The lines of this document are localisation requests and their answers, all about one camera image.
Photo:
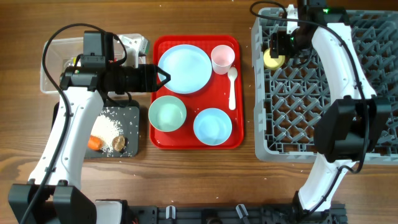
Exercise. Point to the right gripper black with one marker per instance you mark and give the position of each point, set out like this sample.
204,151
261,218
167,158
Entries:
278,44

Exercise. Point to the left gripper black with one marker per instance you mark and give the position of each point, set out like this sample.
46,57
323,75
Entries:
148,73

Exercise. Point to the yellow plastic cup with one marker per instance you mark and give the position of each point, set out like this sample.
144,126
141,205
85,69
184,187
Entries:
272,63

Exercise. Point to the green bowl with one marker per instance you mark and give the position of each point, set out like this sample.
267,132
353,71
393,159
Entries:
167,113

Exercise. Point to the pink plastic cup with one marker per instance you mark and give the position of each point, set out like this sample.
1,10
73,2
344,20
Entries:
222,58

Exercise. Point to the light blue bowl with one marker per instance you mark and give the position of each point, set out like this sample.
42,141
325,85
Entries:
212,127

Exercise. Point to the white rice pile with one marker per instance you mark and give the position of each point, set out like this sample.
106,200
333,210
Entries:
107,127

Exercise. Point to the brown mushroom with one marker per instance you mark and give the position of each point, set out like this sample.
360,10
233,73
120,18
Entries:
119,143

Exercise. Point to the orange carrot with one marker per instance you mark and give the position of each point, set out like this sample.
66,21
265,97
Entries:
95,143

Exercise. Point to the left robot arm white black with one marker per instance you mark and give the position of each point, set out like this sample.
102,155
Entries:
52,193

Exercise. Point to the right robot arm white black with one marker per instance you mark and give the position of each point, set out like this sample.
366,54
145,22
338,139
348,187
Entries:
353,123

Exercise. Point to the black waste tray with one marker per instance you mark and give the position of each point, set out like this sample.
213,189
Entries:
130,137

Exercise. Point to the grey dishwasher rack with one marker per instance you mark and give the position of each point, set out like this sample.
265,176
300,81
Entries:
291,99

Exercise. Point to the light blue plate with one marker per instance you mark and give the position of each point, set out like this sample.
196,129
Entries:
189,67

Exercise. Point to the red plastic tray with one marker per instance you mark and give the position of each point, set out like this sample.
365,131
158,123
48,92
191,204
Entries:
215,94

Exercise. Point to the white plastic spoon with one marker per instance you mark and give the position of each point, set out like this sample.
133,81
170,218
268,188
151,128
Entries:
232,76

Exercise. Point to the clear plastic bin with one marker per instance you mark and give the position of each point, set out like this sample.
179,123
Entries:
62,53

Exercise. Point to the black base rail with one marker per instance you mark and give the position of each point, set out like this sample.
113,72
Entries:
266,214

